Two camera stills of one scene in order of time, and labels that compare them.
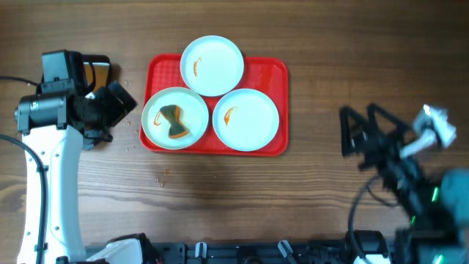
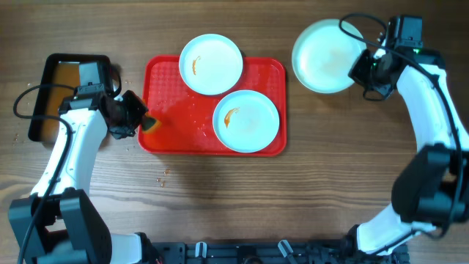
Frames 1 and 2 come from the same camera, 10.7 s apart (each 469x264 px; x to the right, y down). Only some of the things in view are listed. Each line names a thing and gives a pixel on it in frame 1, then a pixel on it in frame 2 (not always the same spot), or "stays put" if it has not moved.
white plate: x=212 y=66 stays put
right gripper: x=382 y=150 → x=355 y=72
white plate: x=174 y=119 → x=324 y=55
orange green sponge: x=172 y=114 → x=149 y=124
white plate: x=245 y=119 stays put
